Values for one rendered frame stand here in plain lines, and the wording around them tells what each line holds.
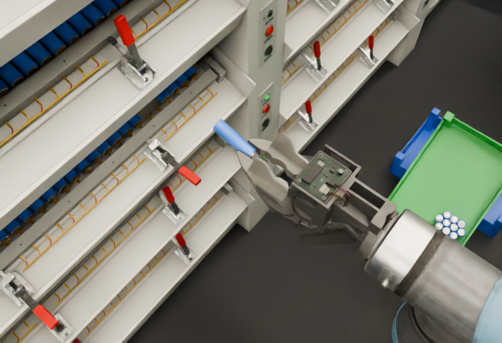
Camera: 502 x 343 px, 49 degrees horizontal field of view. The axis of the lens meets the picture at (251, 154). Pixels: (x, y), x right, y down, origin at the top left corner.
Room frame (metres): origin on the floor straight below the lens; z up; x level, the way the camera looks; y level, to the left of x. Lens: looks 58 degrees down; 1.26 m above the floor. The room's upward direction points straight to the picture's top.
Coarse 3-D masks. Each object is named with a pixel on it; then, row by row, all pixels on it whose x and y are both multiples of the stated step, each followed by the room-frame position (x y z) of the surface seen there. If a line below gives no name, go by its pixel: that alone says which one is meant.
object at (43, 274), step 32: (224, 64) 0.59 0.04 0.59; (224, 96) 0.56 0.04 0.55; (192, 128) 0.50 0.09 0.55; (64, 192) 0.37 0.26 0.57; (128, 192) 0.38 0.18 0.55; (64, 224) 0.33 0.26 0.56; (96, 224) 0.33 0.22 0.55; (32, 256) 0.28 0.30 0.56; (64, 256) 0.28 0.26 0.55; (0, 288) 0.24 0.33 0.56; (0, 320) 0.20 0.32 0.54
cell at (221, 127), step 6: (222, 120) 0.43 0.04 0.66; (216, 126) 0.42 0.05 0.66; (222, 126) 0.42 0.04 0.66; (228, 126) 0.42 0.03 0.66; (222, 132) 0.42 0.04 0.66; (228, 132) 0.41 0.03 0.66; (234, 132) 0.42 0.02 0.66; (228, 138) 0.41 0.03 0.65; (234, 138) 0.41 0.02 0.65; (240, 138) 0.41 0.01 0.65; (234, 144) 0.40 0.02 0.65; (240, 144) 0.40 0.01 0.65; (246, 144) 0.40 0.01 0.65; (246, 150) 0.39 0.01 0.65; (252, 150) 0.39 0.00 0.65
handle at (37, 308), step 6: (18, 294) 0.22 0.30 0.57; (24, 294) 0.22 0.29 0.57; (24, 300) 0.22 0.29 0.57; (30, 300) 0.22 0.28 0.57; (30, 306) 0.21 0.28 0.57; (36, 306) 0.21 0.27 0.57; (42, 306) 0.21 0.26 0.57; (36, 312) 0.20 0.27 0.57; (42, 312) 0.20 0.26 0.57; (48, 312) 0.20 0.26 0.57; (42, 318) 0.19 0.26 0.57; (48, 318) 0.19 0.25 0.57; (54, 318) 0.19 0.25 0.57; (48, 324) 0.19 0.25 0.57; (54, 324) 0.19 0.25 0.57
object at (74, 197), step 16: (208, 80) 0.57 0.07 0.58; (192, 96) 0.53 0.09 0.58; (160, 112) 0.50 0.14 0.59; (176, 112) 0.50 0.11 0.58; (144, 128) 0.47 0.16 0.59; (160, 128) 0.48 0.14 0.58; (176, 128) 0.49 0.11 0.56; (128, 144) 0.44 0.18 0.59; (112, 160) 0.42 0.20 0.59; (144, 160) 0.43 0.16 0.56; (96, 176) 0.39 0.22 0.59; (80, 192) 0.36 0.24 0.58; (64, 208) 0.34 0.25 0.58; (32, 224) 0.31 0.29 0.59; (48, 224) 0.32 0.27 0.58; (16, 240) 0.29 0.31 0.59; (32, 240) 0.29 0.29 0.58; (0, 256) 0.27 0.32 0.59; (16, 256) 0.27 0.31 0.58
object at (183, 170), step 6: (162, 156) 0.43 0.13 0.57; (168, 156) 0.43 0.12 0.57; (168, 162) 0.42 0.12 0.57; (174, 162) 0.42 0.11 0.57; (180, 168) 0.41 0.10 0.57; (186, 168) 0.41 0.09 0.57; (186, 174) 0.40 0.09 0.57; (192, 174) 0.40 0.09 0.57; (192, 180) 0.39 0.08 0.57; (198, 180) 0.39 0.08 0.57
